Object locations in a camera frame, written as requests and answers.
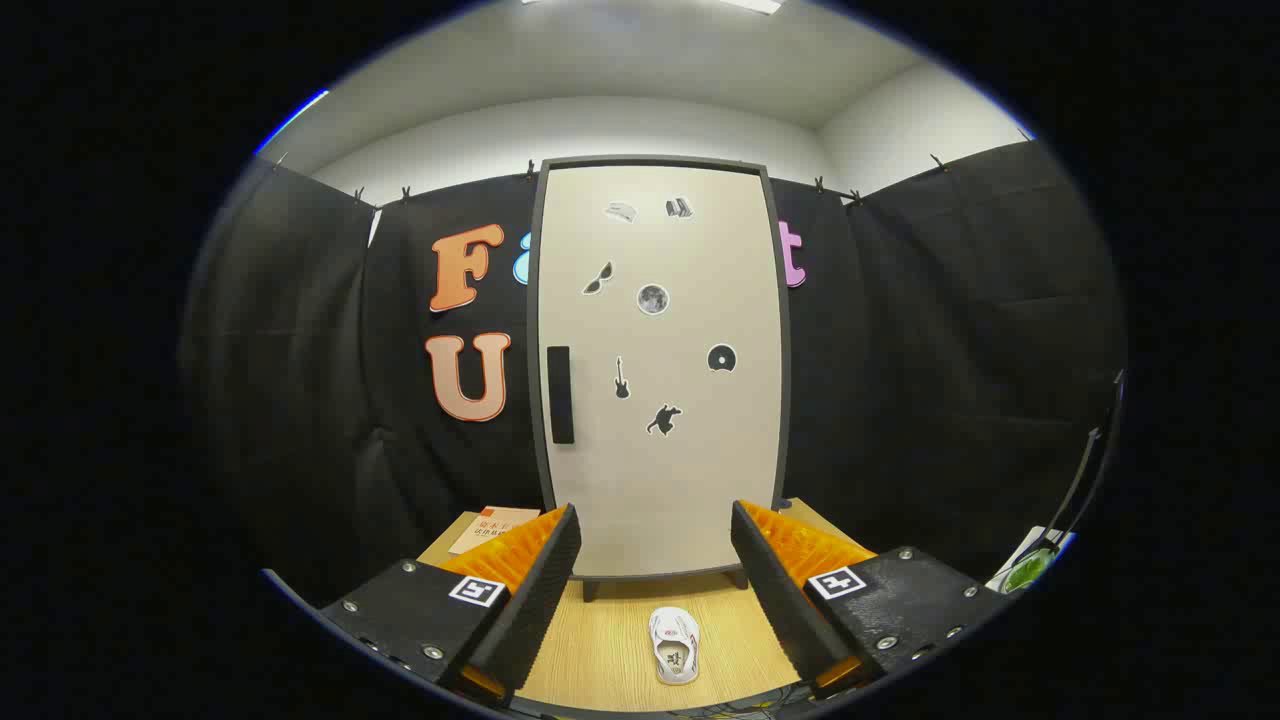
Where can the beige shoe cabinet door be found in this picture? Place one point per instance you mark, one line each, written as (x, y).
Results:
(690, 450)

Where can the ceiling light panel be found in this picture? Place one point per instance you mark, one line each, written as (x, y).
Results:
(752, 5)

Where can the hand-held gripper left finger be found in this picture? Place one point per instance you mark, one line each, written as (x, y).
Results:
(535, 610)

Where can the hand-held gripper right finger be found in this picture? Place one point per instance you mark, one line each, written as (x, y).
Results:
(780, 600)

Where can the beige orange cover book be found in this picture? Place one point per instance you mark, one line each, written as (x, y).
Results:
(490, 525)

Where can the white canvas shoe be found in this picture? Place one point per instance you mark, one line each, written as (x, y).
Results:
(672, 655)

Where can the black backdrop cloth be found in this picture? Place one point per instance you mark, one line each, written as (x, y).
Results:
(950, 350)

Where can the green glass dish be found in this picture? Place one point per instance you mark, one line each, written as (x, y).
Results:
(1027, 572)

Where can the ceiling light strip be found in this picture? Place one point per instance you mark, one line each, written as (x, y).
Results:
(298, 116)

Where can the grey shoe cabinet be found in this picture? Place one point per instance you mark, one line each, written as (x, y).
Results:
(534, 300)

